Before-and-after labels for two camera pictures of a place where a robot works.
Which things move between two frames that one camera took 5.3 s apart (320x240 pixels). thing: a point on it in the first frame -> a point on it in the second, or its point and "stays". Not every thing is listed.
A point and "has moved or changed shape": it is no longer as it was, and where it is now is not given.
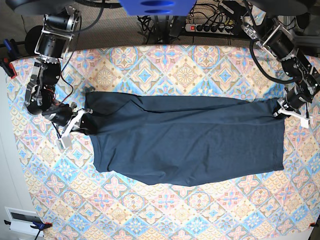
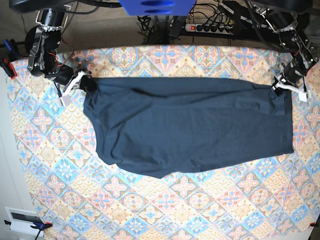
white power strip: (210, 28) stays
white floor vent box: (21, 220) stays
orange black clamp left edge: (8, 67) stays
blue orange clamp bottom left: (40, 226) stays
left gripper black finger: (89, 124) -> (87, 83)
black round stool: (32, 38) stays
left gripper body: (66, 114) -> (64, 75)
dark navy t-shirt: (185, 140) has moved or changed shape
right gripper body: (291, 104) -> (292, 78)
